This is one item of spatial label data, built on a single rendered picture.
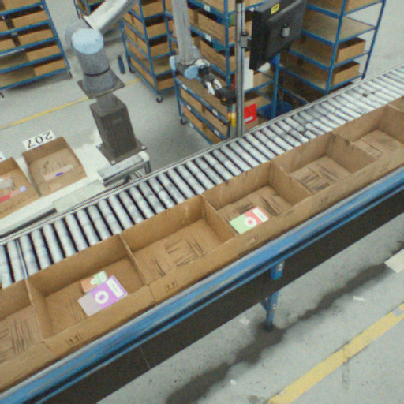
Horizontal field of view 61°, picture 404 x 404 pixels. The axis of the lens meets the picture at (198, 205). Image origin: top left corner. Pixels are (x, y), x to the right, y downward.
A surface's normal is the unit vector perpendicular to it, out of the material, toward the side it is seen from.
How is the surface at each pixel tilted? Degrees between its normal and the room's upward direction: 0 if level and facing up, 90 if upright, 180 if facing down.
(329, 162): 0
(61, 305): 1
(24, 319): 1
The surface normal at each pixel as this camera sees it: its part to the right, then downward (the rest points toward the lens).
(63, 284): 0.50, 0.60
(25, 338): -0.07, -0.68
